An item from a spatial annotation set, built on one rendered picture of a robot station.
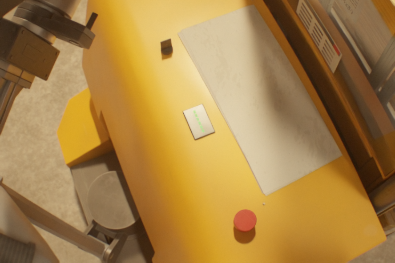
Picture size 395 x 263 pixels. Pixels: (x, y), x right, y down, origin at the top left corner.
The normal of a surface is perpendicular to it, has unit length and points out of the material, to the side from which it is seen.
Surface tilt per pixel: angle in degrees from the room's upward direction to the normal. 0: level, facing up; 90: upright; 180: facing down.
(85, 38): 90
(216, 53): 0
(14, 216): 68
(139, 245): 0
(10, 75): 90
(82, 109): 22
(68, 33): 27
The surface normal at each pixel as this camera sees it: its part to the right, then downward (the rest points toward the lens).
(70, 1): 0.86, 0.36
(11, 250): 0.51, -0.56
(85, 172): -0.02, -0.39
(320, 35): -0.93, 0.36
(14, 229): 0.04, -0.96
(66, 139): -0.36, -0.23
